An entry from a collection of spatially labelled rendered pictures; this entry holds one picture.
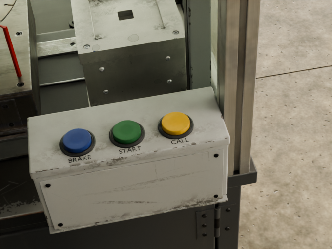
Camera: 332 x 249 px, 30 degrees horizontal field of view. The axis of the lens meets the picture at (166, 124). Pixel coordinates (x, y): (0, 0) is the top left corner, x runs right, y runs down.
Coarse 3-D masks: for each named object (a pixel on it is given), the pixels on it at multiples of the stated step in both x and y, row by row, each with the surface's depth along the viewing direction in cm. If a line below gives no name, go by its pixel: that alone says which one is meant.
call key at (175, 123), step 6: (168, 114) 88; (174, 114) 88; (180, 114) 88; (162, 120) 88; (168, 120) 87; (174, 120) 87; (180, 120) 87; (186, 120) 87; (162, 126) 87; (168, 126) 87; (174, 126) 87; (180, 126) 86; (186, 126) 86; (168, 132) 86; (174, 132) 86; (180, 132) 86
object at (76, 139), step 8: (80, 128) 87; (64, 136) 86; (72, 136) 86; (80, 136) 86; (88, 136) 86; (64, 144) 85; (72, 144) 85; (80, 144) 85; (88, 144) 86; (72, 152) 85
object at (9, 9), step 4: (0, 0) 103; (4, 0) 103; (8, 0) 102; (12, 0) 102; (16, 0) 103; (0, 4) 102; (4, 4) 102; (8, 4) 102; (12, 4) 102; (0, 8) 101; (4, 8) 101; (8, 8) 101; (0, 12) 100; (4, 12) 100; (8, 12) 100; (0, 16) 100; (4, 16) 100; (0, 20) 99
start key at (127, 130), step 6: (126, 120) 88; (114, 126) 87; (120, 126) 87; (126, 126) 87; (132, 126) 87; (138, 126) 87; (114, 132) 86; (120, 132) 86; (126, 132) 86; (132, 132) 86; (138, 132) 86; (114, 138) 86; (120, 138) 86; (126, 138) 86; (132, 138) 86; (138, 138) 86
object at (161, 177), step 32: (160, 96) 92; (192, 96) 92; (32, 128) 89; (64, 128) 89; (96, 128) 89; (224, 128) 87; (32, 160) 85; (64, 160) 85; (96, 160) 84; (128, 160) 85; (160, 160) 87; (192, 160) 88; (224, 160) 90; (64, 192) 88; (96, 192) 89; (128, 192) 91; (160, 192) 92; (192, 192) 94; (224, 192) 95; (64, 224) 93; (96, 224) 95
